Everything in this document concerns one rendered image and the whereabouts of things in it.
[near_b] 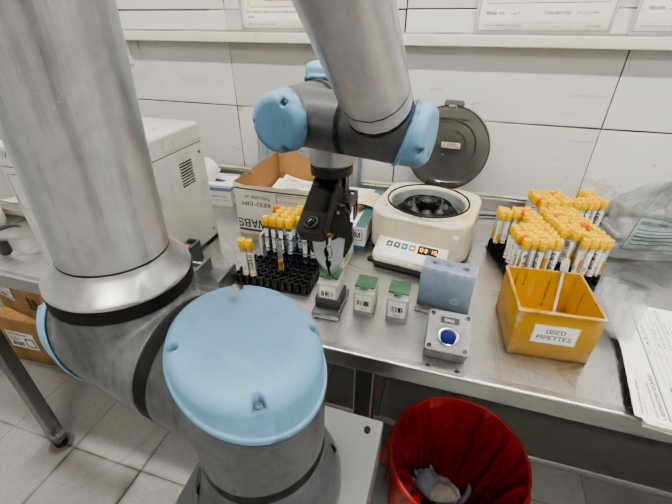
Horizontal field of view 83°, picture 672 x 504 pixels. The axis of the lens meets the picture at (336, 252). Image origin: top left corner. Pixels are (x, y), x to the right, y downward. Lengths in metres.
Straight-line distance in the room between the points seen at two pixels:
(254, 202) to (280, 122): 0.54
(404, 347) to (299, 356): 0.44
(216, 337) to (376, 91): 0.25
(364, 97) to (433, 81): 0.79
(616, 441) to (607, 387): 0.79
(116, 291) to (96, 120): 0.12
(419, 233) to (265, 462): 0.66
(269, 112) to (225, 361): 0.31
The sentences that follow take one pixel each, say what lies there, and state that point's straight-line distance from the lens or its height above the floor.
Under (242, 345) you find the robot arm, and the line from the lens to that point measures 0.29.
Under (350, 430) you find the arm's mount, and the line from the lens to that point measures 0.51.
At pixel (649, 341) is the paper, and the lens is 0.89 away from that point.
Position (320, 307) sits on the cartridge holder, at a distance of 0.76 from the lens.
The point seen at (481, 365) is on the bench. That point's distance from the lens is 0.72.
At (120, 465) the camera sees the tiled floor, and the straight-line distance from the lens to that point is 1.75.
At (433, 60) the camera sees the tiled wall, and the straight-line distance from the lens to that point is 1.15.
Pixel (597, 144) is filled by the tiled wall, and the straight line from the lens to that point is 1.23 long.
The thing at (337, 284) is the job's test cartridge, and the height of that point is 0.95.
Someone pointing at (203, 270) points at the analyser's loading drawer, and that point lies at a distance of 0.83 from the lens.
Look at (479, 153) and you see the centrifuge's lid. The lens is 1.11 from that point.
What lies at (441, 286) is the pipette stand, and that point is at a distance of 0.76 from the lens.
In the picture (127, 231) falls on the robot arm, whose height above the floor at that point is 1.25.
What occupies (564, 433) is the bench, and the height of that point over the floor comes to 0.27.
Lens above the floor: 1.38
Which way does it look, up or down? 32 degrees down
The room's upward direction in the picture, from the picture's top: straight up
